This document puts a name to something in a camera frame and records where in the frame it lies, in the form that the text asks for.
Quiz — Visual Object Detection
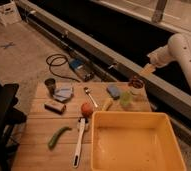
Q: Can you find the dark red grapes bunch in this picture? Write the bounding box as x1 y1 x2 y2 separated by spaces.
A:
128 76 144 89

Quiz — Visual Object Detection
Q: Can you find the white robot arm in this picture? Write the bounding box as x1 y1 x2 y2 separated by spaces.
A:
139 33 191 89

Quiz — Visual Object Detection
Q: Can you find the green plastic cup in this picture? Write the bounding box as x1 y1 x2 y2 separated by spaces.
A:
119 91 132 107

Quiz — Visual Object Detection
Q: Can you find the blue sponge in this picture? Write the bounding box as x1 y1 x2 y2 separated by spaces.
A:
106 84 120 100

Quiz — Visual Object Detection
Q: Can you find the yellow banana piece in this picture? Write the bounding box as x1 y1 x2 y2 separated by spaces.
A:
102 98 113 111

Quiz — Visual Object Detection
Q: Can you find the blue power tool box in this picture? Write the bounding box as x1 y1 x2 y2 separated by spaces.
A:
69 59 94 82

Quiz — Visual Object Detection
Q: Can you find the metal spoon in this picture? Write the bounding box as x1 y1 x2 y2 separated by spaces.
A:
84 87 98 108

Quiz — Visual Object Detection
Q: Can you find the red tomato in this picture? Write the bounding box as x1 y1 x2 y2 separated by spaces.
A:
81 102 93 117

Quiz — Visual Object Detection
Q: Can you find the yellow plastic tub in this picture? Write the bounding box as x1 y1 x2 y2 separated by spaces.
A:
91 111 187 171

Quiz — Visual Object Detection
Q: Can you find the blue folded cloth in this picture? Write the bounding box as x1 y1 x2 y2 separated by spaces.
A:
53 86 73 102

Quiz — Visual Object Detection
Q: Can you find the brown wooden block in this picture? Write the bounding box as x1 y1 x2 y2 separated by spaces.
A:
44 102 66 114

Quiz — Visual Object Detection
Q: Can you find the grey metal cup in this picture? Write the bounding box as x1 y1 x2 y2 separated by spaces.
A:
44 78 56 96

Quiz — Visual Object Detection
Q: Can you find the green chili pepper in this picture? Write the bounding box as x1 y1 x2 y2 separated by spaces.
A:
48 126 71 150

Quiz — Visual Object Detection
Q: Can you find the black chair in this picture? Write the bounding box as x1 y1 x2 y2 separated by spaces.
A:
0 83 27 171

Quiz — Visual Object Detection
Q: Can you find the white cardboard box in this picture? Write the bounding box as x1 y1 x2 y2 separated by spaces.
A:
0 0 21 26

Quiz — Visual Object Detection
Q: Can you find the long metal rail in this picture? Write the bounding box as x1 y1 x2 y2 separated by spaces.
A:
17 0 191 121

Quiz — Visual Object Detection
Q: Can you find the white handled spatula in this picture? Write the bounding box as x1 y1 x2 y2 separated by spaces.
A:
73 117 88 168

